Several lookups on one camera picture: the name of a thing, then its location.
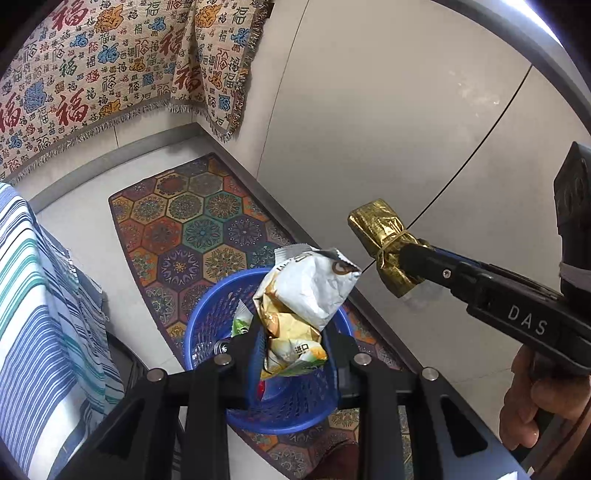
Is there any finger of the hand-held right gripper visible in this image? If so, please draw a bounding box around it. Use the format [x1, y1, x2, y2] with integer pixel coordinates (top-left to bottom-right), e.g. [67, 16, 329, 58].
[427, 244, 561, 302]
[398, 242, 491, 306]

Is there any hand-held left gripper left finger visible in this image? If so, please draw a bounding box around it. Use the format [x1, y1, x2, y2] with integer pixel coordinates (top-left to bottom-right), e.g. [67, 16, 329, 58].
[55, 318, 267, 480]

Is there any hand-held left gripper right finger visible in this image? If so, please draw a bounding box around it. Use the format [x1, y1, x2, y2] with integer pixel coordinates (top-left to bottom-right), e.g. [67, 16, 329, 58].
[321, 318, 532, 480]

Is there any green wrapper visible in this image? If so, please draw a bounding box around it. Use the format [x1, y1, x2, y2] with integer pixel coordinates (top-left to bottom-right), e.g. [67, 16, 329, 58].
[231, 300, 254, 337]

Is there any blue plastic waste basket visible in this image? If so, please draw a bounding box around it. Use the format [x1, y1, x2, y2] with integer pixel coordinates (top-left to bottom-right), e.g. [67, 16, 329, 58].
[184, 268, 354, 435]

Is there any gold foil wrapper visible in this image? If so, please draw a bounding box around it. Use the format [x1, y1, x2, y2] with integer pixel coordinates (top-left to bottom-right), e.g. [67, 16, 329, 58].
[347, 198, 428, 298]

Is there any white yellow chips bag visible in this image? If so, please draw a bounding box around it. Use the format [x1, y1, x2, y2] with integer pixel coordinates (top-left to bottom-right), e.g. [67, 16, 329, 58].
[253, 247, 362, 379]

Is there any person's right hand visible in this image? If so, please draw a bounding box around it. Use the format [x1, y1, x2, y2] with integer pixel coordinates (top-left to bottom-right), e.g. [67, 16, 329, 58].
[499, 344, 591, 452]

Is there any dark red slipper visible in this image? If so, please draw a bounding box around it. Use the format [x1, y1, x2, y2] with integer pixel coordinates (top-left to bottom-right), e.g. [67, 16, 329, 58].
[314, 440, 361, 480]

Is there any white kitchen cabinet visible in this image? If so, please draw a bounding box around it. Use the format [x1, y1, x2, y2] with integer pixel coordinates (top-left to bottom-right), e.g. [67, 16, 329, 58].
[198, 0, 591, 398]

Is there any hexagon patterned floor mat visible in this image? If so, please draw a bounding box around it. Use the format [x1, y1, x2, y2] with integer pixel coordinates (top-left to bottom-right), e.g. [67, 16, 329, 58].
[108, 153, 416, 480]

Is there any blue striped tablecloth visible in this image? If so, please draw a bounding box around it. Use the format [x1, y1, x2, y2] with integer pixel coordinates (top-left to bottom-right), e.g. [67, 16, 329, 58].
[0, 182, 125, 476]

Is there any small patterned blanket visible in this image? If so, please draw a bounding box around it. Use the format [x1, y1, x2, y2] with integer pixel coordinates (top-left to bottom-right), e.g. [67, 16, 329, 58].
[168, 0, 275, 143]

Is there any large patterned blanket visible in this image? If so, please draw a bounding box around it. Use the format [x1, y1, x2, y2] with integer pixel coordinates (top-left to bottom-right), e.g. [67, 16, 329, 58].
[0, 0, 199, 183]

